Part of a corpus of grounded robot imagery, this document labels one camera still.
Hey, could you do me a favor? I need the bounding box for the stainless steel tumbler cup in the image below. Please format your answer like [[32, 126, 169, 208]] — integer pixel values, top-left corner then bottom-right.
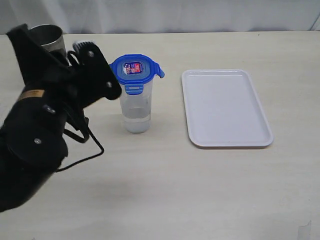
[[29, 24, 69, 66]]

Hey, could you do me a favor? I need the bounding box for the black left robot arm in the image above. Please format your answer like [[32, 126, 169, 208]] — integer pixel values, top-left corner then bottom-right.
[[0, 24, 78, 212]]

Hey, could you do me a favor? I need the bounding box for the clear plastic tall container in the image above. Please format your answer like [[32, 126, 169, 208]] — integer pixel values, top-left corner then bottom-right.
[[120, 80, 153, 134]]

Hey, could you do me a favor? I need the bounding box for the blue plastic snap lid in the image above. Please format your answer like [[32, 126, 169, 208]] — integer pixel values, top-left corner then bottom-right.
[[109, 54, 165, 96]]

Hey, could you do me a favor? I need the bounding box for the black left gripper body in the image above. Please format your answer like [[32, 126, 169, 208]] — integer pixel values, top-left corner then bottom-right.
[[6, 24, 83, 120]]

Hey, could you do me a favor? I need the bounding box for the white backdrop curtain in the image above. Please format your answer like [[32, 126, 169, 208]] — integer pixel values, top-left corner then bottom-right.
[[0, 0, 320, 34]]

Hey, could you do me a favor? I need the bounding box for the white rectangular plastic tray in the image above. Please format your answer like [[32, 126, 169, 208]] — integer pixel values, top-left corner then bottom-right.
[[181, 69, 274, 149]]

